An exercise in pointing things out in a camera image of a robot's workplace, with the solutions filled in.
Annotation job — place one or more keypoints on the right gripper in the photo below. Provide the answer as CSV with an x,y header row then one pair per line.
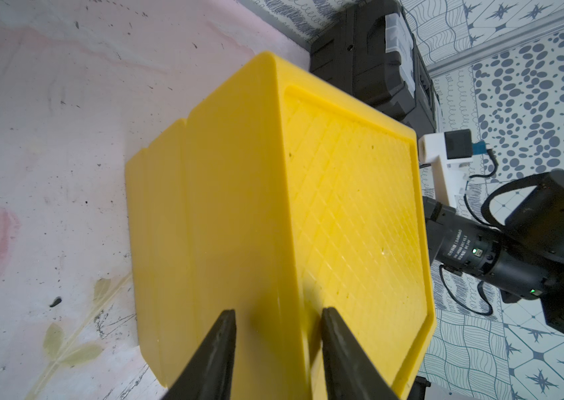
x,y
520,247

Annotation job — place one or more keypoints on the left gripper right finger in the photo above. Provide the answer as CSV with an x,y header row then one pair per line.
x,y
349,373

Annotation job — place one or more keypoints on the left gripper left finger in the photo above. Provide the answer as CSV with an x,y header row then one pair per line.
x,y
209,373

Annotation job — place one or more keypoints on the yellow drawer cabinet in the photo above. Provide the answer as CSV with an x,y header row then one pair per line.
x,y
276,197

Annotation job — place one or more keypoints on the black toolbox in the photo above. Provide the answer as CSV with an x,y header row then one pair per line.
x,y
371,54

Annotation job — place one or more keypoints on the floral table mat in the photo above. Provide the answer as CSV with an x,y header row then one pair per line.
x,y
84,85

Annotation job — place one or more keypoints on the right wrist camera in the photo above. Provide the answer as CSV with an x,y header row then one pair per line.
x,y
449,154

